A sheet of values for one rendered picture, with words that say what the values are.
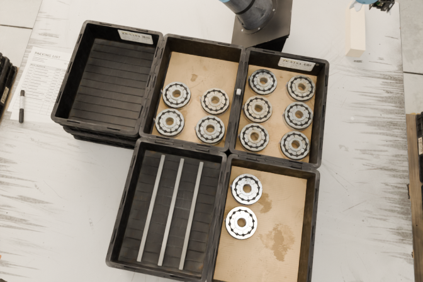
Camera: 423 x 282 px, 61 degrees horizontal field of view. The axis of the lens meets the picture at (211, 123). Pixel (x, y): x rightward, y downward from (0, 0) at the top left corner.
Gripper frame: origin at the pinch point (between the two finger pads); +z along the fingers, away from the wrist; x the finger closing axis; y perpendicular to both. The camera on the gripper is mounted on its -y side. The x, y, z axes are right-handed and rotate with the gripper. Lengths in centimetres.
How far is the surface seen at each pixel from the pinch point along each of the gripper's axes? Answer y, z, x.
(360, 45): 10.2, 10.3, 1.0
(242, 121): 52, 3, -45
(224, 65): 30, 3, -54
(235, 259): 99, 3, -43
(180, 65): 33, 3, -70
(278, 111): 47, 3, -32
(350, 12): -5.5, 10.3, -2.9
